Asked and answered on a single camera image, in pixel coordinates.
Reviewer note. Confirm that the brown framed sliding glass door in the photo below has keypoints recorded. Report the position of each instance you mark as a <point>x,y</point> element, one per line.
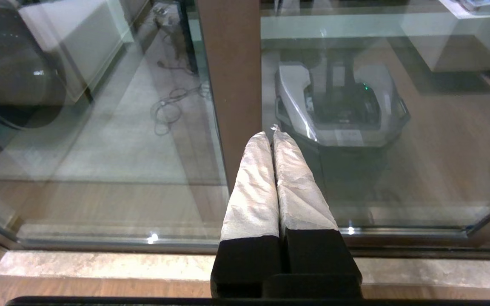
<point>398,148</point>

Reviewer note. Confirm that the metal door floor track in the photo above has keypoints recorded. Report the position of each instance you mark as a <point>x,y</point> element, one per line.
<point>100,243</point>

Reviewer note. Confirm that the dark front-loading washing machine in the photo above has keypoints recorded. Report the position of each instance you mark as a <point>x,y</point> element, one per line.
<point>15,72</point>

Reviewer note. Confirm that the fixed brown door frame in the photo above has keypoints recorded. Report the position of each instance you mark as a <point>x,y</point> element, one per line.
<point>232,85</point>

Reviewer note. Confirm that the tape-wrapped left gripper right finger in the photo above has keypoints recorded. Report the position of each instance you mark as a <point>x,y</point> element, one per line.
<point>302,204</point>

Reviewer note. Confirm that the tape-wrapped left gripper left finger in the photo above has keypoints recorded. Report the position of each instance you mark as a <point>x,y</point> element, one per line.
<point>251,204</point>

